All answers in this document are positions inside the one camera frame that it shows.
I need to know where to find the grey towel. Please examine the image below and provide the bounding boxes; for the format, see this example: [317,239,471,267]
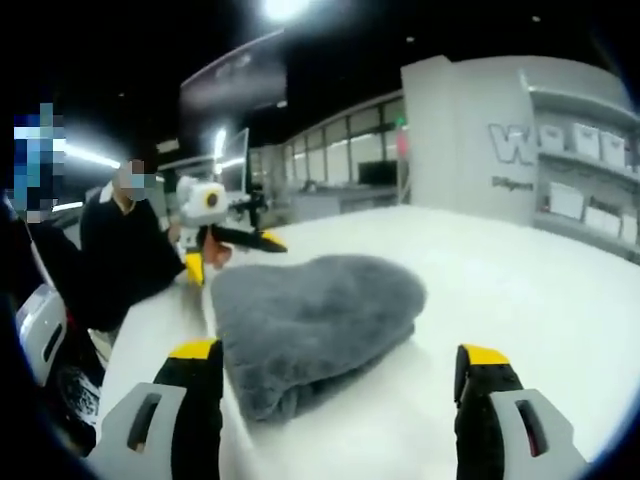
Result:
[209,253,429,422]

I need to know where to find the person's left hand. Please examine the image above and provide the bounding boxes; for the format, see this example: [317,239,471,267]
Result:
[204,239,234,271]

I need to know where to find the standing display screen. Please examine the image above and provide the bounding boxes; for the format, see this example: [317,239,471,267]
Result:
[219,127,251,196]

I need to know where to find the grey counter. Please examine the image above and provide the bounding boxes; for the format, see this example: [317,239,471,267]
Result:
[292,184,401,214]

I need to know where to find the hanging ceiling screen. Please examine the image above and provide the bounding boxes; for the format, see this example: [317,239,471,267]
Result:
[179,29,289,109]

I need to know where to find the black monitor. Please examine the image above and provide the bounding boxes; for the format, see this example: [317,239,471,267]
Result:
[357,160,401,185]

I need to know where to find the white chest device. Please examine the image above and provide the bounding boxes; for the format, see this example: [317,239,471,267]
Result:
[14,284,69,386]

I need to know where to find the rows of white storage boxes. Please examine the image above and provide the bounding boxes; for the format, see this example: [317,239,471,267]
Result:
[537,119,640,246]

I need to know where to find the grey shelving unit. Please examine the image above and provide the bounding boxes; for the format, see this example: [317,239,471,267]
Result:
[519,67,640,261]

